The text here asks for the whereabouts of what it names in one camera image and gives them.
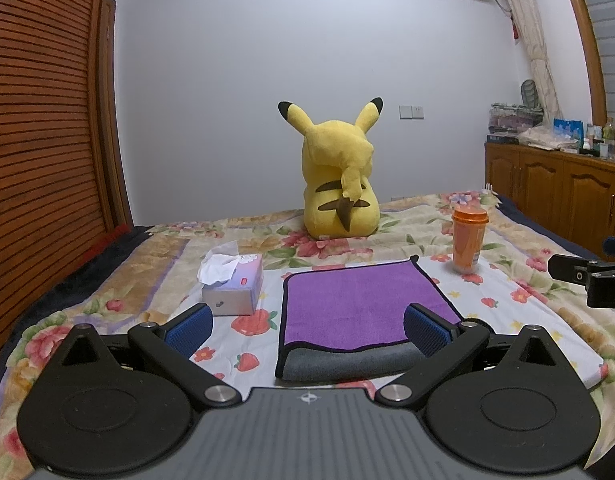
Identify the purple and grey towel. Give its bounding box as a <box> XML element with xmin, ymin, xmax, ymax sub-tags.
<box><xmin>275</xmin><ymin>256</ymin><xmax>461</xmax><ymax>385</ymax></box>

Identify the brown wooden cabinet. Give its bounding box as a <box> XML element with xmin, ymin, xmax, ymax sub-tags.
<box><xmin>484</xmin><ymin>142</ymin><xmax>615</xmax><ymax>257</ymax></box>

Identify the white strawberry print sheet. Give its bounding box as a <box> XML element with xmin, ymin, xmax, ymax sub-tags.
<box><xmin>188</xmin><ymin>256</ymin><xmax>608</xmax><ymax>394</ymax></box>

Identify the floral bed quilt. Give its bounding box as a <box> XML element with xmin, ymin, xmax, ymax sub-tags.
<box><xmin>0</xmin><ymin>191</ymin><xmax>615</xmax><ymax>479</ymax></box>

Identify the lilac tissue box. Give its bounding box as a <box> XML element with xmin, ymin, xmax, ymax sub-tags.
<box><xmin>197</xmin><ymin>242</ymin><xmax>263</xmax><ymax>316</ymax></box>

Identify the orange plastic cup with lid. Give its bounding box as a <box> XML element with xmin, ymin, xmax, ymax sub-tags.
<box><xmin>452</xmin><ymin>206</ymin><xmax>489</xmax><ymax>273</ymax></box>

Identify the blue white package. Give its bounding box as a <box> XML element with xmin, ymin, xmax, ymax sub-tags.
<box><xmin>553</xmin><ymin>118</ymin><xmax>584</xmax><ymax>148</ymax></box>

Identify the beige patterned curtain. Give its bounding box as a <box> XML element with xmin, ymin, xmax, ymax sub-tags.
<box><xmin>507</xmin><ymin>0</ymin><xmax>562</xmax><ymax>124</ymax></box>

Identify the stack of folded clothes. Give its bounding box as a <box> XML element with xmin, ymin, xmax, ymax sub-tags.
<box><xmin>486</xmin><ymin>103</ymin><xmax>544</xmax><ymax>144</ymax></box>

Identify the yellow pikachu plush toy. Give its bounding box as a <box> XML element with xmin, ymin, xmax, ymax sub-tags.
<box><xmin>278</xmin><ymin>96</ymin><xmax>383</xmax><ymax>240</ymax></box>

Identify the brown louvered wardrobe door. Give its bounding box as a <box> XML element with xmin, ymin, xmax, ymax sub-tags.
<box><xmin>0</xmin><ymin>0</ymin><xmax>120</xmax><ymax>359</ymax></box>

